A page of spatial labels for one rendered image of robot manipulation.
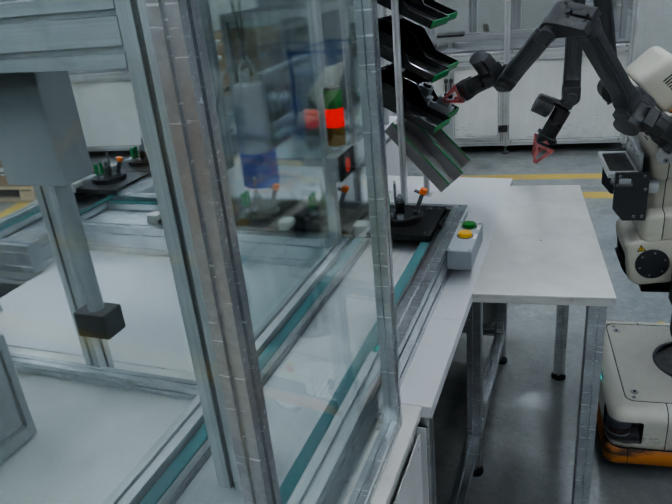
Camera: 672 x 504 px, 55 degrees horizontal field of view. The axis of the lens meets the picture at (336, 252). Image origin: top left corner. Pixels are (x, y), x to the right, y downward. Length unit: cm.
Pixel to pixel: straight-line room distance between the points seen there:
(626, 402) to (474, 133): 403
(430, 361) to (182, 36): 111
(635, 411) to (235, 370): 190
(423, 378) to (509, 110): 475
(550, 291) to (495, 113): 432
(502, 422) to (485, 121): 380
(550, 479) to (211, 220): 206
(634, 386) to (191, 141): 213
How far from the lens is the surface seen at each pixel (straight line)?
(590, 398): 202
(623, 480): 256
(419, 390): 143
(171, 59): 57
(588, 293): 183
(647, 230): 230
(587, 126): 613
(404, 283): 167
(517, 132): 609
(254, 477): 76
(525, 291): 182
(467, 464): 228
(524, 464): 255
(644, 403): 244
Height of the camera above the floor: 171
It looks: 24 degrees down
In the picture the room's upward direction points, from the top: 6 degrees counter-clockwise
